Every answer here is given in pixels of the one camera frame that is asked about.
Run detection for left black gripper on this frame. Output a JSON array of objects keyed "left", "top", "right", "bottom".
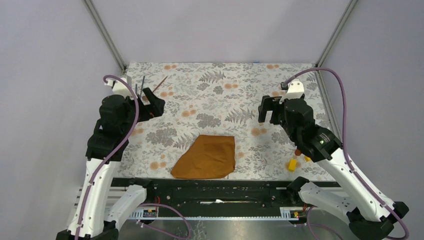
[{"left": 122, "top": 87, "right": 166, "bottom": 134}]

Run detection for orange cloth napkin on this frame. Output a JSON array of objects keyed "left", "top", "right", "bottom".
[{"left": 170, "top": 135, "right": 236, "bottom": 180}]

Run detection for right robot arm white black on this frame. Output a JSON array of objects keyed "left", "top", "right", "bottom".
[{"left": 258, "top": 95, "right": 409, "bottom": 240}]

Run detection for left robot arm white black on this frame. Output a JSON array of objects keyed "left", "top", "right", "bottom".
[{"left": 56, "top": 87, "right": 165, "bottom": 240}]

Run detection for brown wooden spoon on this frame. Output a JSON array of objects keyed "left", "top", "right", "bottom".
[{"left": 152, "top": 75, "right": 168, "bottom": 93}]

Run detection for dark teal chopstick right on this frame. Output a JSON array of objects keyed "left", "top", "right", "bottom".
[{"left": 139, "top": 75, "right": 146, "bottom": 99}]

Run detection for floral patterned table mat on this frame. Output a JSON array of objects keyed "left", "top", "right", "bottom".
[{"left": 117, "top": 62, "right": 332, "bottom": 181}]

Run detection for yellow cylinder block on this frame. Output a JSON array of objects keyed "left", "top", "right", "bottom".
[{"left": 286, "top": 159, "right": 297, "bottom": 172}]

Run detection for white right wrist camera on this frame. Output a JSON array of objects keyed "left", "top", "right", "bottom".
[{"left": 279, "top": 78, "right": 305, "bottom": 105}]

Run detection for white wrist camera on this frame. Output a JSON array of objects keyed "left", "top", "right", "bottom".
[
  {"left": 105, "top": 76, "right": 133, "bottom": 99},
  {"left": 279, "top": 78, "right": 305, "bottom": 105}
]

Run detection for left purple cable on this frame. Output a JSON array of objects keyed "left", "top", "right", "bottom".
[{"left": 74, "top": 74, "right": 140, "bottom": 240}]

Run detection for purple cable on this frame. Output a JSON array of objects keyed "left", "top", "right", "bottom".
[
  {"left": 284, "top": 67, "right": 410, "bottom": 240},
  {"left": 74, "top": 74, "right": 140, "bottom": 240}
]

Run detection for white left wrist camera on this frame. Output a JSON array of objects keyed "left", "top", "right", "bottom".
[{"left": 105, "top": 76, "right": 133, "bottom": 99}]

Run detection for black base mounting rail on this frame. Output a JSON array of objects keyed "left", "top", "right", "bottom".
[{"left": 110, "top": 177, "right": 342, "bottom": 220}]

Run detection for right aluminium frame post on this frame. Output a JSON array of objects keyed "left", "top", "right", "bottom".
[{"left": 315, "top": 0, "right": 359, "bottom": 67}]

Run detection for aluminium frame post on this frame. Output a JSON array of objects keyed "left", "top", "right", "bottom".
[
  {"left": 315, "top": 0, "right": 359, "bottom": 67},
  {"left": 82, "top": 0, "right": 128, "bottom": 74}
]

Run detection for left aluminium frame post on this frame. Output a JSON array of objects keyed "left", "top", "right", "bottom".
[{"left": 82, "top": 0, "right": 128, "bottom": 74}]

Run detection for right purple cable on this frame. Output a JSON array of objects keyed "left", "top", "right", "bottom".
[{"left": 284, "top": 67, "right": 410, "bottom": 240}]

